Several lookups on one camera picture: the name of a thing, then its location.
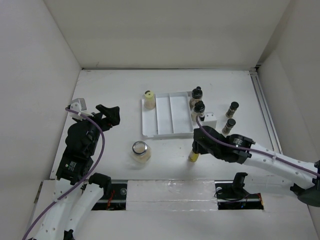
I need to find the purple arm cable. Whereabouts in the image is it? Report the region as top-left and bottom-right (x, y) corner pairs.
(195, 113), (320, 180)
(21, 106), (106, 240)

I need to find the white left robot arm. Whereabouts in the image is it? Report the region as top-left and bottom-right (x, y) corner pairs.
(31, 104), (121, 240)

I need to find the white divided organizer tray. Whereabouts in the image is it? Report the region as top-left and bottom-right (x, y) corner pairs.
(141, 91), (198, 139)

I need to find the black-lid spice shaker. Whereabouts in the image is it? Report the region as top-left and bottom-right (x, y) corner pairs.
(222, 118), (236, 135)
(225, 101), (239, 118)

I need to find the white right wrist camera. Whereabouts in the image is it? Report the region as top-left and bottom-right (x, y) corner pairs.
(199, 112), (217, 129)

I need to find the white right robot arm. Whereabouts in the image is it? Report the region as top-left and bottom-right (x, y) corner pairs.
(191, 126), (320, 207)

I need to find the yellow-lid rice jar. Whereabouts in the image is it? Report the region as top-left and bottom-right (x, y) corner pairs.
(144, 90), (156, 110)

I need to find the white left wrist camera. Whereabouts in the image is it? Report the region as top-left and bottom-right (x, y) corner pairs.
(66, 98), (89, 120)

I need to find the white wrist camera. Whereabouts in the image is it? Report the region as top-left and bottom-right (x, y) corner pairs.
(66, 98), (89, 120)
(199, 112), (217, 129)

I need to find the glass rice jar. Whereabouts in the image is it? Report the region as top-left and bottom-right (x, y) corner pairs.
(130, 141), (151, 164)

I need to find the yellow-label brown sauce bottle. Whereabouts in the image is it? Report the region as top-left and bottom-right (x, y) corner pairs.
(188, 149), (200, 163)

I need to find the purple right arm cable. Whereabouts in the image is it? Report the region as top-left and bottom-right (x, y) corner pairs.
(195, 113), (320, 180)

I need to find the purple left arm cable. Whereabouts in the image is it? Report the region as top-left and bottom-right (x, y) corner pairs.
(21, 106), (106, 240)

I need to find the aluminium frame rail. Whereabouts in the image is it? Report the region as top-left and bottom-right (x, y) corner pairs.
(248, 64), (310, 201)

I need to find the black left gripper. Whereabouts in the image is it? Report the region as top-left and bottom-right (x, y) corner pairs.
(76, 104), (120, 155)

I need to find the black-capped round bottle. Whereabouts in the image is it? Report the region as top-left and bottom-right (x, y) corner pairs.
(189, 86), (203, 109)
(191, 100), (206, 122)

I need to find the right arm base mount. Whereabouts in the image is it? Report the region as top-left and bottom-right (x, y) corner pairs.
(214, 172), (264, 211)

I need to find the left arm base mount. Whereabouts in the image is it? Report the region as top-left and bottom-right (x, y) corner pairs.
(91, 181), (128, 211)

